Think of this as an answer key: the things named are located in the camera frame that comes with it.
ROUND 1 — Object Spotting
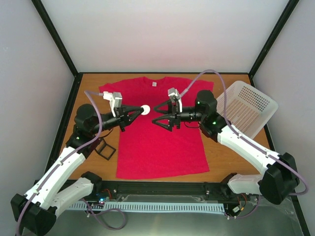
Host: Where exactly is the red t-shirt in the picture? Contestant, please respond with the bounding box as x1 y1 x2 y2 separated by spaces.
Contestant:
99 77 209 179

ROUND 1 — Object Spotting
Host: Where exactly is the black aluminium frame rail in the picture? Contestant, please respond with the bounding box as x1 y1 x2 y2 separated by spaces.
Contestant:
31 179 296 205

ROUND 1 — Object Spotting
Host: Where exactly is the white perforated plastic basket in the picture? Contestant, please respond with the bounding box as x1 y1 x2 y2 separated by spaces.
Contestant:
217 81 279 139

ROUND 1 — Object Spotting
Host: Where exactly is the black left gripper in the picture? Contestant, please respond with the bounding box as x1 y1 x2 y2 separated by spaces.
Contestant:
91 104 143 134

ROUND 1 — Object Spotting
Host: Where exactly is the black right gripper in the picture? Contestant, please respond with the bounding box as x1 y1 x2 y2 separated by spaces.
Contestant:
152 99 204 131

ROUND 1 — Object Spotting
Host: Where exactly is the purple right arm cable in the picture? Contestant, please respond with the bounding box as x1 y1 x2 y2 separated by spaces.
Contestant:
182 69 310 220

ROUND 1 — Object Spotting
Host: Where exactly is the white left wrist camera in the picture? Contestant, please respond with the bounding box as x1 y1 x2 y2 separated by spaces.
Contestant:
103 91 123 117

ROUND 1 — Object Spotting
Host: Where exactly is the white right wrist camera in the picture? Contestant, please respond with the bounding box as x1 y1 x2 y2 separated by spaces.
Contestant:
168 88 183 113

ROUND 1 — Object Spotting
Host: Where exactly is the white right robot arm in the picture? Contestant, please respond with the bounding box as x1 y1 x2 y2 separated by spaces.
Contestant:
152 88 300 205

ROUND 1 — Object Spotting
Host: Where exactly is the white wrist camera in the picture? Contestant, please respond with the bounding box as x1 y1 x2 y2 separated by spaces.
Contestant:
103 91 123 117
168 88 183 113

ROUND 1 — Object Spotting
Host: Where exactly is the light blue cable duct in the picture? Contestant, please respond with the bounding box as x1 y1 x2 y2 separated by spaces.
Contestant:
68 201 226 214

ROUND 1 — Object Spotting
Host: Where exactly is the round white brooch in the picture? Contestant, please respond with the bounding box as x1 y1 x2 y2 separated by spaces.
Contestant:
141 105 151 116

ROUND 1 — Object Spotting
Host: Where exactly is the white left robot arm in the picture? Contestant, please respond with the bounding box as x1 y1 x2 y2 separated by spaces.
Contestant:
11 104 150 236

